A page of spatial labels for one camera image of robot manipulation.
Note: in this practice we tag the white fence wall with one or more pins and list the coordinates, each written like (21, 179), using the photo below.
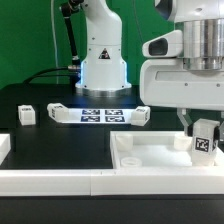
(150, 181)
(5, 146)

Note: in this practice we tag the white front fence wall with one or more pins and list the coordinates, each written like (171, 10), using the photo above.
(150, 181)

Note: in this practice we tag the sheet of fiducial markers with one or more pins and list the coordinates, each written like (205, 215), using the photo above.
(100, 116)

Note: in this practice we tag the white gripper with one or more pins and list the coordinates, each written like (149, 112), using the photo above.
(165, 83)

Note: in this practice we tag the white square table top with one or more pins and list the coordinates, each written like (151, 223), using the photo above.
(144, 150)

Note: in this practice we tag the white left fence wall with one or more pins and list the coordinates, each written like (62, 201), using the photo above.
(5, 146)

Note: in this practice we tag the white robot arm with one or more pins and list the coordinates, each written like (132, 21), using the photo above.
(184, 68)

